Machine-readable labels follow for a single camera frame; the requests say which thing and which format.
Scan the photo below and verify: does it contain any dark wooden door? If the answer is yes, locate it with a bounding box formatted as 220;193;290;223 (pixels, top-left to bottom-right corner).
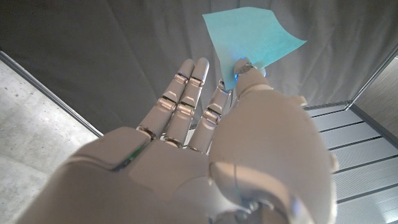
354;55;398;149

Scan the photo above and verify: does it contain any blue sticky note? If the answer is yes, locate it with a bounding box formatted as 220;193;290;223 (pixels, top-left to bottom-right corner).
201;6;307;91

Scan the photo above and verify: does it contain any black backdrop cloth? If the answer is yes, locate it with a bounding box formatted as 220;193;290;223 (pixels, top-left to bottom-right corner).
0;0;398;135

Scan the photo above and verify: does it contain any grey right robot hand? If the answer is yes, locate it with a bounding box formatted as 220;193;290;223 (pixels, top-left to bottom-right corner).
15;57;339;224

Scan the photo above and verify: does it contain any black backdrop stand pole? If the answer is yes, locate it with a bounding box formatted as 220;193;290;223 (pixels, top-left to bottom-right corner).
345;43;398;110
0;50;104;138

